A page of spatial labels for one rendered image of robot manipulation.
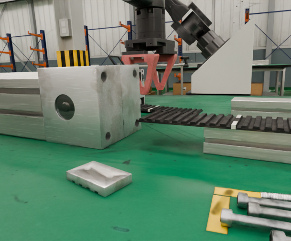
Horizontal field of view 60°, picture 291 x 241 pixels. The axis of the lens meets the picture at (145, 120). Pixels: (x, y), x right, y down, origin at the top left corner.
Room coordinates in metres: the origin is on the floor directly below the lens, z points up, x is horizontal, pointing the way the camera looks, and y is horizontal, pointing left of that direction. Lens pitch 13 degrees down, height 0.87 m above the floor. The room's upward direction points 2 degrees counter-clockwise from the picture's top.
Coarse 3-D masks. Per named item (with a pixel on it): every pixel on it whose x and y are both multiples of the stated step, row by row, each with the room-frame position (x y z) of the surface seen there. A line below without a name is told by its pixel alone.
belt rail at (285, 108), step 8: (232, 104) 0.42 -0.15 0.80; (240, 104) 0.41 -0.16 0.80; (248, 104) 0.41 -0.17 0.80; (256, 104) 0.40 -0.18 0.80; (264, 104) 0.40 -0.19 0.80; (272, 104) 0.39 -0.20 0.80; (280, 104) 0.39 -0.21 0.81; (288, 104) 0.38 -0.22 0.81; (232, 112) 0.42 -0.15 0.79; (240, 112) 0.41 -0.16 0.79; (248, 112) 0.41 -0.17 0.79; (256, 112) 0.40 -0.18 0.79; (264, 112) 0.40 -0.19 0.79; (272, 112) 0.39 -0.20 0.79; (280, 112) 0.39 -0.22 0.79; (288, 112) 0.39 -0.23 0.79
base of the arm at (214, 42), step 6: (204, 36) 0.87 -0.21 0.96; (210, 36) 0.87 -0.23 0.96; (216, 36) 0.88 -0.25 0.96; (198, 42) 0.89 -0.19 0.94; (204, 42) 0.87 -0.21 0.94; (210, 42) 0.86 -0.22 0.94; (216, 42) 0.85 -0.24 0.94; (222, 42) 0.86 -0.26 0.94; (204, 48) 0.88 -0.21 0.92; (210, 48) 0.86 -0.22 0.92; (216, 48) 0.85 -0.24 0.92; (204, 54) 0.88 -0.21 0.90; (210, 54) 0.86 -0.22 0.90
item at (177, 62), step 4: (108, 56) 3.46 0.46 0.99; (112, 56) 3.63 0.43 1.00; (116, 56) 3.83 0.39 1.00; (112, 60) 3.46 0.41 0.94; (120, 60) 3.95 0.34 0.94; (176, 60) 3.35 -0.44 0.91; (144, 64) 3.51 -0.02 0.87; (164, 64) 3.34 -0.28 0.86; (176, 64) 3.31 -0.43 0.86; (180, 64) 3.30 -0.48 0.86
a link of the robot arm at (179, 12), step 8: (168, 0) 0.87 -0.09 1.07; (176, 0) 0.87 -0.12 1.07; (168, 8) 0.88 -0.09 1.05; (176, 8) 0.87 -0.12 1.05; (184, 8) 0.87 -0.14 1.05; (192, 8) 0.87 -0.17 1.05; (176, 16) 0.88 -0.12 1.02; (200, 16) 0.85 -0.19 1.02; (176, 24) 0.89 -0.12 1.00; (208, 24) 0.87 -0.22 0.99; (176, 32) 0.89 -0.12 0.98; (184, 32) 0.87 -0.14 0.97; (184, 40) 0.88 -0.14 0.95; (192, 40) 0.88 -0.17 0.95
